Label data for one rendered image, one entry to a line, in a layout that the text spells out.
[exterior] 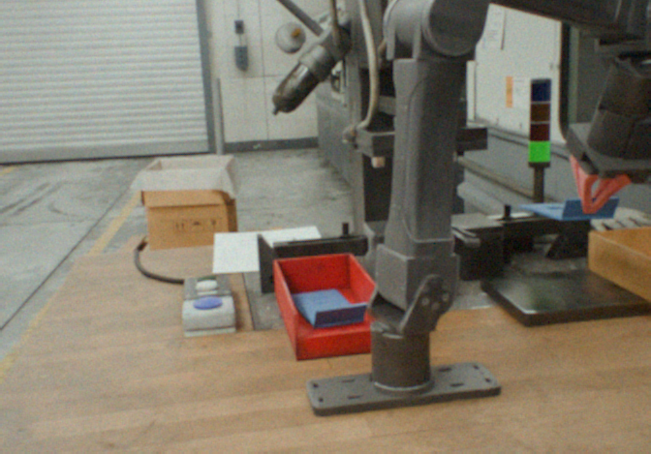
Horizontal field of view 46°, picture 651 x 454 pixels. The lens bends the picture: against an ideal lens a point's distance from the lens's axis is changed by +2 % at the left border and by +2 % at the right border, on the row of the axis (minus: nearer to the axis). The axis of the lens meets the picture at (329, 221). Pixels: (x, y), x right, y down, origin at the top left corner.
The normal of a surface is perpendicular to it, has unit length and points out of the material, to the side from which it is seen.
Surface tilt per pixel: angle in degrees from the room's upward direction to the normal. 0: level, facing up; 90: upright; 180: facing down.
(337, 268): 90
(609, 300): 0
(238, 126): 90
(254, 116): 90
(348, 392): 0
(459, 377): 0
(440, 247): 90
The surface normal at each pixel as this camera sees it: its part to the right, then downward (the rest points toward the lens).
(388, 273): -0.92, 0.04
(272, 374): -0.04, -0.98
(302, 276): 0.17, 0.21
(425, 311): 0.39, 0.18
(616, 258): -0.98, 0.08
